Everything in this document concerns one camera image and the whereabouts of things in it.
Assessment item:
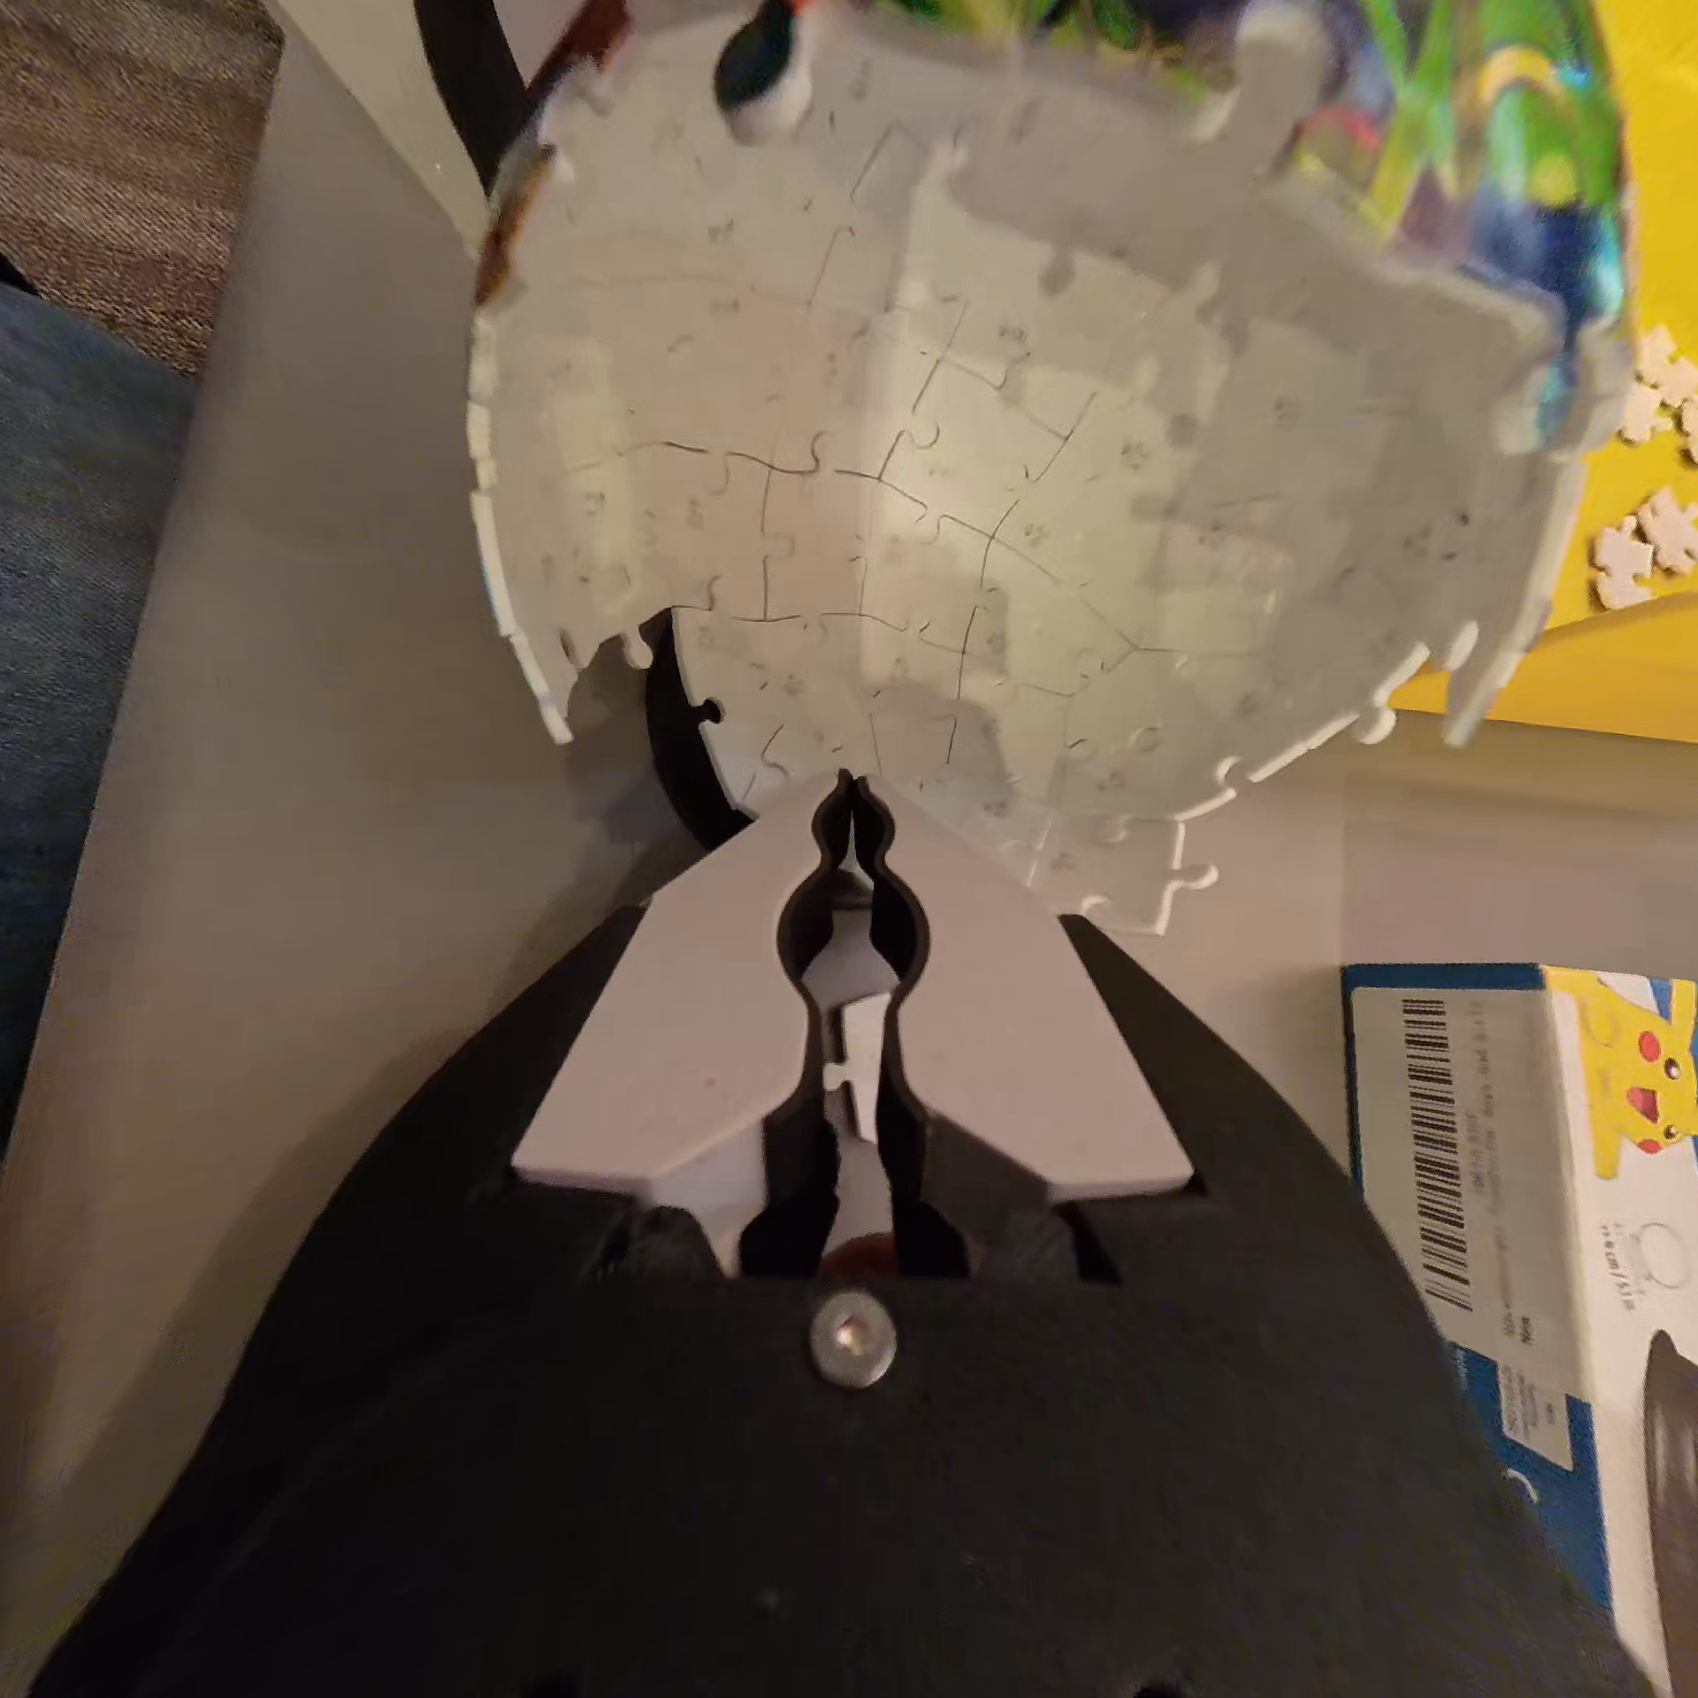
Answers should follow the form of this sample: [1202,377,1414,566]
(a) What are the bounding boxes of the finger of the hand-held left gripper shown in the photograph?
[414,0,558,194]

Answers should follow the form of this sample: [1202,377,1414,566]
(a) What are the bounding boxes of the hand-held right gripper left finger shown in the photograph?
[508,770,856,1283]

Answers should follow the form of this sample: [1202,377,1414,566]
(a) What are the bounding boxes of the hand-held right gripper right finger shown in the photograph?
[848,773,1199,1283]

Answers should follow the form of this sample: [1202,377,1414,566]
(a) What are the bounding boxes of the single white puzzle piece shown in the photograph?
[807,944,895,1228]

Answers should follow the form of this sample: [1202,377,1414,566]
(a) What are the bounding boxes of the colourful puzzle ball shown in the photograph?
[464,0,1640,937]

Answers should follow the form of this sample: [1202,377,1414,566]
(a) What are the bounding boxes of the black round ball stand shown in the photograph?
[643,608,799,850]

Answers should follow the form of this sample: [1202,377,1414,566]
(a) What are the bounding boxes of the blue puzzle box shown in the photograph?
[1341,963,1698,1698]

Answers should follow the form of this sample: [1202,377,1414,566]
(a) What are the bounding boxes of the scattered white puzzle pieces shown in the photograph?
[1590,323,1698,614]

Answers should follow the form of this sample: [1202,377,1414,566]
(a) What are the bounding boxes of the person's blue jeans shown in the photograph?
[0,279,200,1170]

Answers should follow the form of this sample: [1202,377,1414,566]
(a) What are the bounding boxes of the yellow plastic tray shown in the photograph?
[1393,0,1698,733]

